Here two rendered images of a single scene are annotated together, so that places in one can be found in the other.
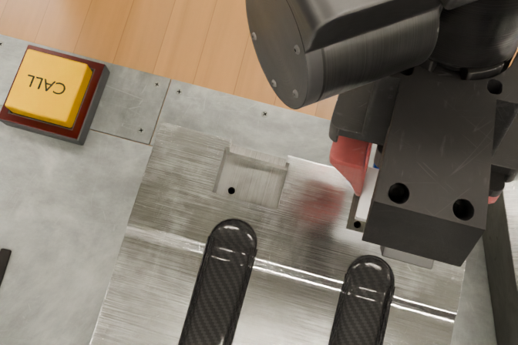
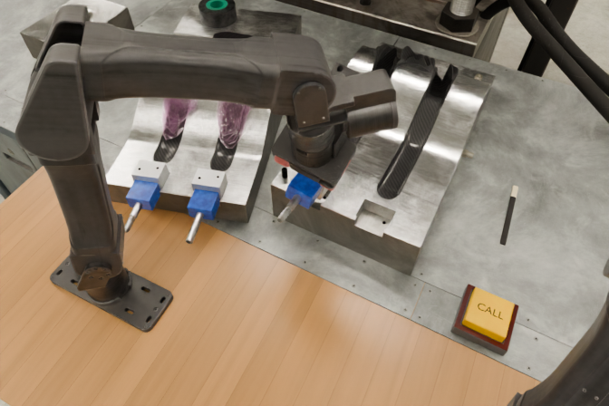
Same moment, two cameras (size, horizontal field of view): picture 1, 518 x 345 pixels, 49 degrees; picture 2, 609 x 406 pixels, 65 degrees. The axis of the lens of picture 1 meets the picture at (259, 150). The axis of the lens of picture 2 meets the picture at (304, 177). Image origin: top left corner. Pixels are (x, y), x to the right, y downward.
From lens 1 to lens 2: 57 cm
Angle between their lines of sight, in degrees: 54
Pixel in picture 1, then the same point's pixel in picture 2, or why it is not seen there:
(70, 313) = (465, 212)
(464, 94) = not seen: hidden behind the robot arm
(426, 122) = not seen: hidden behind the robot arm
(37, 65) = (497, 324)
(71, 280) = (466, 225)
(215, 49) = (379, 334)
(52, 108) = (484, 295)
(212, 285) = (399, 180)
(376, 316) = not seen: hidden behind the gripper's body
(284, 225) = (362, 192)
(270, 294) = (373, 170)
